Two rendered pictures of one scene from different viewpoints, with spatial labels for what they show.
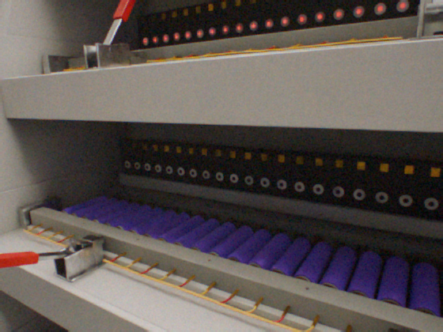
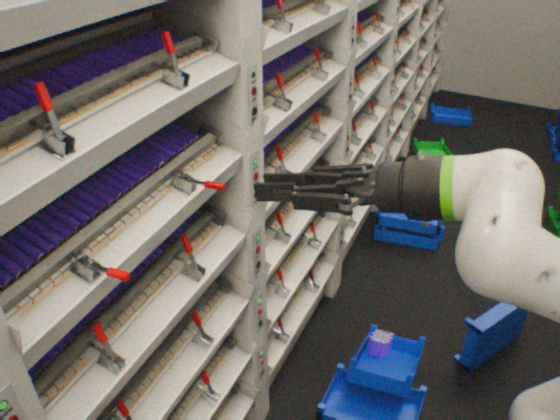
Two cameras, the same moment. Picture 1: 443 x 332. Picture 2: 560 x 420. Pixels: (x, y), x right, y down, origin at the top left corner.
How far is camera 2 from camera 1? 0.81 m
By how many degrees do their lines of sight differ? 98
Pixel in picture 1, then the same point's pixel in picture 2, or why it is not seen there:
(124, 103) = (96, 162)
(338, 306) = (160, 179)
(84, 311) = not seen: hidden behind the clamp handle
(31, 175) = not seen: outside the picture
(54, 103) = (42, 198)
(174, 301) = (127, 231)
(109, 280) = (102, 257)
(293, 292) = (150, 187)
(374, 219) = not seen: hidden behind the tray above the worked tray
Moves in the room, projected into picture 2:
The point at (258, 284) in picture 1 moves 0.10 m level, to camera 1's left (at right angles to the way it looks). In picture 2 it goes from (140, 195) to (134, 229)
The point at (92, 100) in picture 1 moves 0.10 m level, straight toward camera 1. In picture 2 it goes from (76, 174) to (149, 155)
